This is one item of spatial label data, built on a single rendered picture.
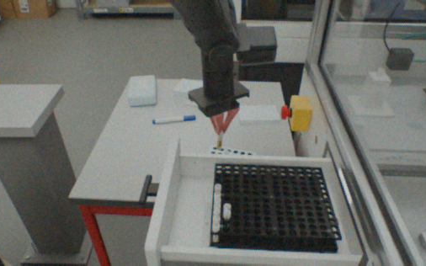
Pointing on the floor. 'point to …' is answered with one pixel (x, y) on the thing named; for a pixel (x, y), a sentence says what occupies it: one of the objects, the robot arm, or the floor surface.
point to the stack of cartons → (25, 8)
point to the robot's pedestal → (34, 169)
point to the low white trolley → (258, 140)
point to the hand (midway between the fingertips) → (220, 130)
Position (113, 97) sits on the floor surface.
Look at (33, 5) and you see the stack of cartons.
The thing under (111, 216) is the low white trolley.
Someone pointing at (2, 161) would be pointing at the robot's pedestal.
